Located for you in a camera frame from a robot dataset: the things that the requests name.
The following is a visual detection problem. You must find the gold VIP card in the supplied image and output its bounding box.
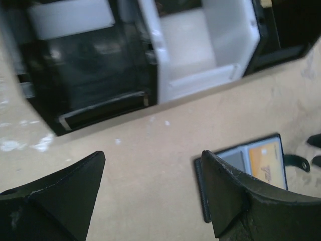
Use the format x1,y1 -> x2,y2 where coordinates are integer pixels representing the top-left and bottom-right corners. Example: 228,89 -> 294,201
248,141 -> 286,189

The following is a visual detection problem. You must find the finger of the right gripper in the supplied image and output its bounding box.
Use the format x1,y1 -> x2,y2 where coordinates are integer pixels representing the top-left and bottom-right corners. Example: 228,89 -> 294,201
306,134 -> 321,148
311,155 -> 321,168

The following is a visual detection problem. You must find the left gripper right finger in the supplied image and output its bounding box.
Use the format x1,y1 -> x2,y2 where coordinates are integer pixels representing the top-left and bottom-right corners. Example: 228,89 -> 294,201
201,151 -> 320,240

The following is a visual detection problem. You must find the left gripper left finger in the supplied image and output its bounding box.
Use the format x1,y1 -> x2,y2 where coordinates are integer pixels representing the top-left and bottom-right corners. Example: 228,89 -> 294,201
1,151 -> 105,240

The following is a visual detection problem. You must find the black and white organizer tray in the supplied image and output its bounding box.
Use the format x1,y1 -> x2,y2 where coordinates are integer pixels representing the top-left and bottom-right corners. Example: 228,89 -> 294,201
1,1 -> 320,136

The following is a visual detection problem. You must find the black leather card holder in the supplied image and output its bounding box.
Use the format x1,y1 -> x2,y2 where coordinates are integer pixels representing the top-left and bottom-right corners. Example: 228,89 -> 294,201
194,133 -> 311,224

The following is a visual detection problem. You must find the silver credit card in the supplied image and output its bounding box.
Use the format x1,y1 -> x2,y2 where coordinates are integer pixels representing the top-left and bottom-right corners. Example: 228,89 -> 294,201
28,0 -> 115,40

